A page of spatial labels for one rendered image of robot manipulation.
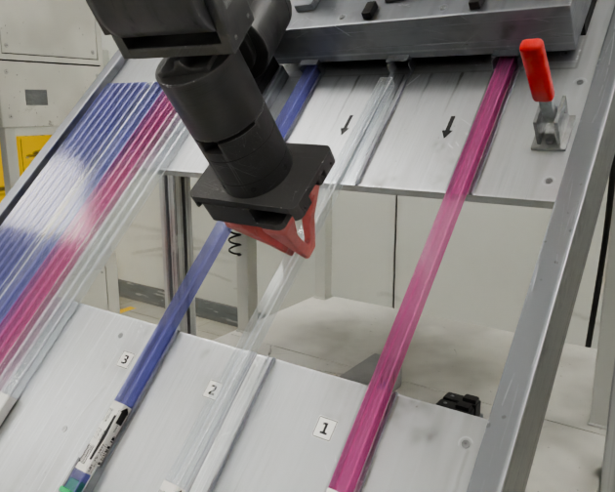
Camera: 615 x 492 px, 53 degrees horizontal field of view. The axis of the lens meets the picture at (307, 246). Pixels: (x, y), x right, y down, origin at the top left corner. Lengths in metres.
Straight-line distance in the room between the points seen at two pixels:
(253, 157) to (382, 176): 0.18
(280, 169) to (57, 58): 1.45
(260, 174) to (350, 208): 2.14
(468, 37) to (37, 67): 1.38
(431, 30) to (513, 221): 1.72
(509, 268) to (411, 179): 1.80
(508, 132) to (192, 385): 0.35
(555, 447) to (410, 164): 0.48
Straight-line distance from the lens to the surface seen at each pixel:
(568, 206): 0.50
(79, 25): 1.92
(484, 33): 0.62
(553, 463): 0.88
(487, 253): 2.37
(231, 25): 0.39
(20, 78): 1.80
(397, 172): 0.58
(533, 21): 0.60
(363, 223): 2.56
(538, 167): 0.54
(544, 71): 0.50
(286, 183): 0.46
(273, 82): 0.73
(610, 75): 0.59
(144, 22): 0.39
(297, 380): 0.50
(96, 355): 0.64
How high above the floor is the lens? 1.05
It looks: 13 degrees down
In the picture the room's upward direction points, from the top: straight up
